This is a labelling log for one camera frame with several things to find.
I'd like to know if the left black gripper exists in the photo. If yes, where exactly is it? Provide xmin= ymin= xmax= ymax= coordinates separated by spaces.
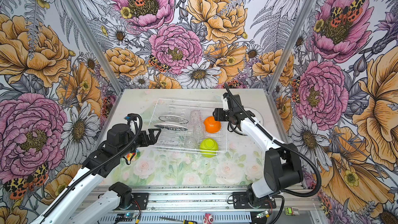
xmin=118 ymin=129 xmax=161 ymax=157

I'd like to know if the strawberry pattern white plate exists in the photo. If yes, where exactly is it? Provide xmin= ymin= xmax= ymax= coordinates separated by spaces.
xmin=246 ymin=107 xmax=264 ymax=125

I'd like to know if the green rimmed white plate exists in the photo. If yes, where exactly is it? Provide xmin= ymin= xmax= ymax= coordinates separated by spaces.
xmin=159 ymin=115 xmax=189 ymax=124

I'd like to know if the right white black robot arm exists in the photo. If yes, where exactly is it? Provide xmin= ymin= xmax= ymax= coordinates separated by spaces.
xmin=212 ymin=83 xmax=322 ymax=207

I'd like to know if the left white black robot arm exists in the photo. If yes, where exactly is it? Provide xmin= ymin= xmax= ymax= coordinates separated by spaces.
xmin=33 ymin=114 xmax=161 ymax=224

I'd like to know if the orange plastic bowl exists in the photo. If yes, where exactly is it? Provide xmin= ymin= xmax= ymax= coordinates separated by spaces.
xmin=204 ymin=116 xmax=221 ymax=133

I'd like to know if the colourful smiling flower toy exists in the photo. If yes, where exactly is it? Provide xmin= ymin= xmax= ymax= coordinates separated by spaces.
xmin=125 ymin=150 xmax=140 ymax=162

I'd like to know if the clear plastic cup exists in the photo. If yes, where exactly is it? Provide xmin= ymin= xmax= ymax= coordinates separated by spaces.
xmin=192 ymin=123 xmax=205 ymax=140
xmin=190 ymin=110 xmax=202 ymax=125
xmin=184 ymin=139 xmax=198 ymax=150

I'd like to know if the lime green plastic bowl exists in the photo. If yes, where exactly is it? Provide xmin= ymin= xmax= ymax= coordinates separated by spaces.
xmin=199 ymin=138 xmax=218 ymax=158

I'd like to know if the green circuit board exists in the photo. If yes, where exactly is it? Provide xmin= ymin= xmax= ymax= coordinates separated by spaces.
xmin=115 ymin=213 xmax=140 ymax=222

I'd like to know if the red white small object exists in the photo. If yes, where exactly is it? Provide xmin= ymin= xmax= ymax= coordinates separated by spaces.
xmin=203 ymin=213 xmax=214 ymax=224

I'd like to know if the small green display module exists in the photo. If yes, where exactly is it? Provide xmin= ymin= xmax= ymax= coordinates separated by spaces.
xmin=285 ymin=207 xmax=300 ymax=216

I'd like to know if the aluminium frame rail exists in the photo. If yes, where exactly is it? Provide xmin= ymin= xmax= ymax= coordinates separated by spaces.
xmin=77 ymin=186 xmax=321 ymax=214

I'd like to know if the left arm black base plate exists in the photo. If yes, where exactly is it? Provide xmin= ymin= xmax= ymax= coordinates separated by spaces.
xmin=124 ymin=192 xmax=149 ymax=211

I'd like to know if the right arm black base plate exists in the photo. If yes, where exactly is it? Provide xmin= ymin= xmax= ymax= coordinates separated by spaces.
xmin=232 ymin=192 xmax=276 ymax=209

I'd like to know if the yellow handled screwdriver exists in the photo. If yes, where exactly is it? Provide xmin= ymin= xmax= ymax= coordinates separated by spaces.
xmin=160 ymin=217 xmax=198 ymax=224

